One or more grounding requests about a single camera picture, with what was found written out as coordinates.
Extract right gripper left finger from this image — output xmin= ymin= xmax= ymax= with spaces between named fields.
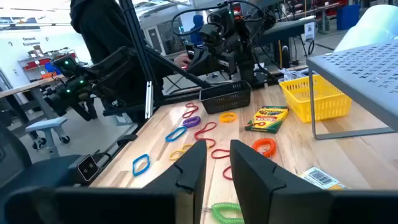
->
xmin=142 ymin=139 xmax=208 ymax=224

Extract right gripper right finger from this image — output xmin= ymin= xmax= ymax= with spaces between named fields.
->
xmin=229 ymin=139 xmax=332 ymax=224

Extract red rubber band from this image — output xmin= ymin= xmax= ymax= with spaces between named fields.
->
xmin=182 ymin=102 xmax=200 ymax=119
xmin=194 ymin=121 xmax=218 ymax=149
xmin=211 ymin=148 xmax=234 ymax=181

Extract orange coil wristband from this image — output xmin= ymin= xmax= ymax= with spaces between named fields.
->
xmin=251 ymin=138 xmax=277 ymax=159

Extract green coil wristband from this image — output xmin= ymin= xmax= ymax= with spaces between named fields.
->
xmin=210 ymin=202 xmax=246 ymax=224

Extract purple coil wristband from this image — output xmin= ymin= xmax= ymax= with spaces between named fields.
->
xmin=182 ymin=115 xmax=201 ymax=128

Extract yellow coil wristband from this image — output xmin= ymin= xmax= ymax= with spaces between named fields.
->
xmin=218 ymin=111 xmax=238 ymax=124

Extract yellow green crayon box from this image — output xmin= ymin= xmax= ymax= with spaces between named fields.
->
xmin=244 ymin=105 xmax=290 ymax=134
xmin=297 ymin=166 xmax=352 ymax=191

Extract black desk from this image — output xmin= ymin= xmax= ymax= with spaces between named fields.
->
xmin=257 ymin=17 xmax=317 ymax=69

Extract dark office chair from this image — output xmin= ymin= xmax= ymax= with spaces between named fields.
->
xmin=0 ymin=121 xmax=83 ymax=200

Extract black mesh basket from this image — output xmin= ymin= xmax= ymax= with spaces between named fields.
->
xmin=198 ymin=80 xmax=252 ymax=114

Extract person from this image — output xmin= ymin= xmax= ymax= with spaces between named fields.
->
xmin=68 ymin=0 xmax=193 ymax=122
xmin=189 ymin=14 xmax=206 ymax=46

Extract blue rubber band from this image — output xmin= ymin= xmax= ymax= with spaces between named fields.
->
xmin=132 ymin=153 xmax=151 ymax=177
xmin=164 ymin=126 xmax=188 ymax=143

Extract black table clamp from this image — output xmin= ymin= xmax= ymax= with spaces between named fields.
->
xmin=116 ymin=133 xmax=138 ymax=147

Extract yellow plastic basket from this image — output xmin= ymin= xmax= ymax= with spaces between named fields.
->
xmin=279 ymin=73 xmax=353 ymax=124

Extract blue bin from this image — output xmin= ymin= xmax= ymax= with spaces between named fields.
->
xmin=336 ymin=3 xmax=361 ymax=31

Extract grey stool with casters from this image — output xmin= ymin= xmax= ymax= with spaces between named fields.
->
xmin=25 ymin=116 xmax=71 ymax=158

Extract grey perforated metal shelf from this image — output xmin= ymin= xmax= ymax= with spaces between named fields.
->
xmin=306 ymin=39 xmax=398 ymax=141

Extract storage rack red bins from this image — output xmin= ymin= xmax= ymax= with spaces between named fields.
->
xmin=18 ymin=48 xmax=78 ymax=80

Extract wooden workbench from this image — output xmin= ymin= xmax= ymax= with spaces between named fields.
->
xmin=0 ymin=73 xmax=68 ymax=138

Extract black depth camera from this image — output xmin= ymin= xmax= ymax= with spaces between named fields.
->
xmin=67 ymin=154 xmax=101 ymax=184

